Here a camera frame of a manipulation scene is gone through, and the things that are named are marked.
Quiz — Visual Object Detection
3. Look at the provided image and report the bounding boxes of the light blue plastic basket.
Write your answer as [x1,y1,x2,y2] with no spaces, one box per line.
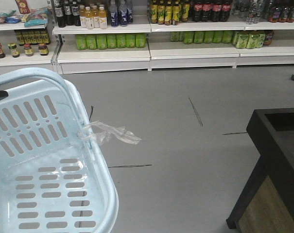
[0,68,119,233]

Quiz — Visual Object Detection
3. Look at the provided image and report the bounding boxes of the clear plastic wrap strip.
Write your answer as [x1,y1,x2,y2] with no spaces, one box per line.
[77,121,141,146]

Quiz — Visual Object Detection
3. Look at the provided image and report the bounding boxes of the white store shelf unit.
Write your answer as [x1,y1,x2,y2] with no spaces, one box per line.
[0,0,294,74]

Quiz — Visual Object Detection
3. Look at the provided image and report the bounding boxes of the black wooden display stand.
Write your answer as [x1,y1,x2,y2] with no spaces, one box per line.
[226,108,294,233]

